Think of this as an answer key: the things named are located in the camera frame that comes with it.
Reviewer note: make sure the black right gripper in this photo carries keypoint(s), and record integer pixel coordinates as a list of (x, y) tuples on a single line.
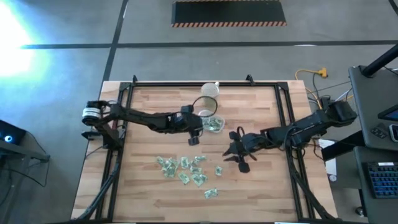
[(250, 143)]

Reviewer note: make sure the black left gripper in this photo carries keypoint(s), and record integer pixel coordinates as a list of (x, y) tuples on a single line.
[(191, 123)]

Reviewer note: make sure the green white stevia packet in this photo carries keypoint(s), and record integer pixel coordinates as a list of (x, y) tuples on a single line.
[(218, 123), (200, 158), (197, 180), (184, 178), (196, 170), (219, 170), (211, 193), (204, 178), (160, 161), (185, 162), (170, 172), (209, 124), (173, 162)]

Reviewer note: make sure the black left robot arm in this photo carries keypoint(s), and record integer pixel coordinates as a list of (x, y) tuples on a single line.
[(140, 118)]

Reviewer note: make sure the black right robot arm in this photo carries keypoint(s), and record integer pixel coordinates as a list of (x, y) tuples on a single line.
[(311, 124)]

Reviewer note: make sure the clear plastic bin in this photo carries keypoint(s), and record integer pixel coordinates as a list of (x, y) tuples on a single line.
[(217, 130)]

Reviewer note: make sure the white paper sheet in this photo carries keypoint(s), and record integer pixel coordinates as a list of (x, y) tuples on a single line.
[(329, 158)]

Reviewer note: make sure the hazard-striped black floor mat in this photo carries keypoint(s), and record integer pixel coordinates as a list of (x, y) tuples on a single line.
[(228, 12)]

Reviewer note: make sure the grey desk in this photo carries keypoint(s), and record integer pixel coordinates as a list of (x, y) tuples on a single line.
[(370, 105)]

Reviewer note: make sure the black keyboard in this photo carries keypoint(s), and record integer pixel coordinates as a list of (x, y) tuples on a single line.
[(384, 180)]

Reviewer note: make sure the tablet screen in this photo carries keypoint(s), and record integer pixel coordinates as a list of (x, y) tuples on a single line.
[(390, 114)]

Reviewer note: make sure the smartphone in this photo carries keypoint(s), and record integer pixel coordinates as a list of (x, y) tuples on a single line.
[(394, 132)]

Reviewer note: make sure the black pole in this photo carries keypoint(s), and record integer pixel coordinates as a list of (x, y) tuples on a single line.
[(381, 62)]

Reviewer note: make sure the black device with blue light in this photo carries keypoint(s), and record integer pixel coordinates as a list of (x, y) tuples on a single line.
[(11, 133)]

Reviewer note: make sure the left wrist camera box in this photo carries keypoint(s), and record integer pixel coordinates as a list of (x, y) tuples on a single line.
[(186, 109)]

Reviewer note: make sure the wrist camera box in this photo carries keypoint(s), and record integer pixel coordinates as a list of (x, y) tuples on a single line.
[(186, 109), (233, 136)]

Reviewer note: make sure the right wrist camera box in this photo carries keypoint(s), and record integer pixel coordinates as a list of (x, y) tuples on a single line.
[(233, 136)]

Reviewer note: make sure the black aluminium table frame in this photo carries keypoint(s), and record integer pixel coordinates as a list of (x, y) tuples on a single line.
[(171, 84)]

